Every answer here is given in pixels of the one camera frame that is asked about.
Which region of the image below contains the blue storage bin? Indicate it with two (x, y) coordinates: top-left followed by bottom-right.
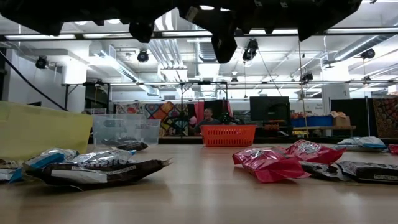
(291, 115), (335, 128)

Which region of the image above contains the tan hanging rope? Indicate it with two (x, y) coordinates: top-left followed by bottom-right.
(297, 40), (309, 138)

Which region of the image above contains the clear plastic bin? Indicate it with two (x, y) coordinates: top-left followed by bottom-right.
(92, 113), (162, 147)

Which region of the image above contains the black aluminium rig frame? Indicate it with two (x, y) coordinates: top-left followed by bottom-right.
(0, 27), (398, 147)

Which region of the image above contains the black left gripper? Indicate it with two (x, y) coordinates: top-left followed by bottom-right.
(118, 0), (180, 44)

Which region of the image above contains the black monitor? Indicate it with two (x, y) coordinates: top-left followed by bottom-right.
(249, 96), (290, 122)

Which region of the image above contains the black shelving unit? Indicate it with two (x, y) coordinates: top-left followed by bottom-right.
(84, 83), (110, 110)

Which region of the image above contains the silver ceiling air duct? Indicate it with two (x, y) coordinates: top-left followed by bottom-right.
(334, 34), (393, 62)
(197, 42), (222, 63)

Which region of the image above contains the brown patterned tapestry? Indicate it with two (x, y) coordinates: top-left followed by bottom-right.
(372, 98), (398, 139)

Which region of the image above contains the yellow translucent plastic bin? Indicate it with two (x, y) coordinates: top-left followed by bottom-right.
(0, 100), (94, 161)

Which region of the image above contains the black desk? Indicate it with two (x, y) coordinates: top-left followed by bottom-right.
(254, 119), (294, 138)

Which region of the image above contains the blue white Hershey's candy bar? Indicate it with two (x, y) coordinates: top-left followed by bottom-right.
(23, 147), (80, 171)
(335, 136), (388, 152)
(67, 148), (137, 167)

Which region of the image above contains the red curtain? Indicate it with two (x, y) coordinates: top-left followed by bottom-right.
(194, 99), (233, 136)

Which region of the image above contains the colourful patchwork quilt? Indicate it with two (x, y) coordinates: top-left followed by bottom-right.
(114, 101), (190, 138)

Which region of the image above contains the orange plastic basket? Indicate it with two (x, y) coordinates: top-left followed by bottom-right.
(200, 124), (258, 147)

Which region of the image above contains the black pipe backdrop stand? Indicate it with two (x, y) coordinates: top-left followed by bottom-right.
(62, 80), (398, 138)

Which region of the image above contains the person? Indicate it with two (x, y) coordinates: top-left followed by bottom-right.
(193, 108), (222, 136)

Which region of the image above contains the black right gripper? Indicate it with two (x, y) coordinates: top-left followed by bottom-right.
(178, 0), (249, 65)

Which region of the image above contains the cardboard box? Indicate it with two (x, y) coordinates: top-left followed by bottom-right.
(331, 114), (352, 128)

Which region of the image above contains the black partition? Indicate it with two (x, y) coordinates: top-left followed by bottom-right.
(330, 98), (373, 139)

